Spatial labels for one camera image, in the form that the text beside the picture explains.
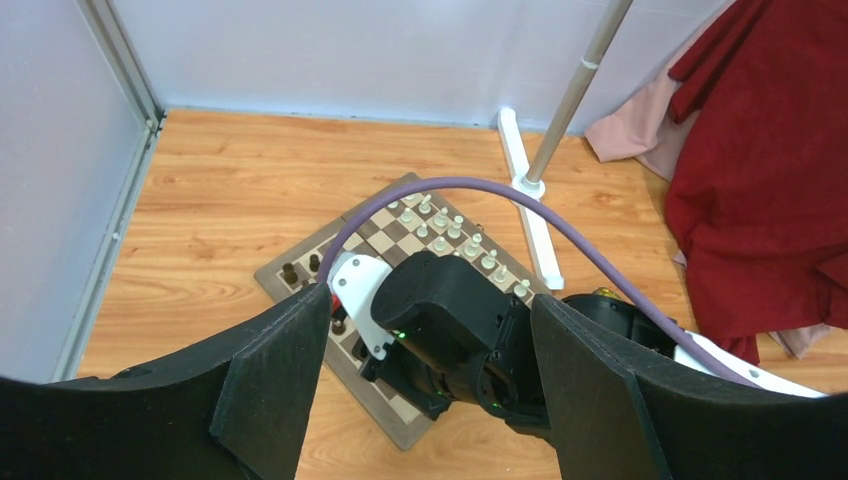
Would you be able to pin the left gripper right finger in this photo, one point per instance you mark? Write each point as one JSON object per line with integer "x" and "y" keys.
{"x": 621, "y": 411}

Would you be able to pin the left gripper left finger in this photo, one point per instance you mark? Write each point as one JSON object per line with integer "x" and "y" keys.
{"x": 233, "y": 406}

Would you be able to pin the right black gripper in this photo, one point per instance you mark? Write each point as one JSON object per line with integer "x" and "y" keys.
{"x": 458, "y": 338}

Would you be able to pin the wooden folding chess board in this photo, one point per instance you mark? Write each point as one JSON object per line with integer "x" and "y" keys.
{"x": 423, "y": 221}

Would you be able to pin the dark chess bishop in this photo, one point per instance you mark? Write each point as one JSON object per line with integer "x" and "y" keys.
{"x": 289, "y": 275}

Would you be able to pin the red shirt on hanger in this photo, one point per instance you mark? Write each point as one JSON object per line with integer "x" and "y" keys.
{"x": 758, "y": 200}

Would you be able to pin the grey metal stand pole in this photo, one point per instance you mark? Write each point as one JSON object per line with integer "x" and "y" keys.
{"x": 577, "y": 88}

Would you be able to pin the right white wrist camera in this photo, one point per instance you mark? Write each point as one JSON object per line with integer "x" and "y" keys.
{"x": 355, "y": 279}

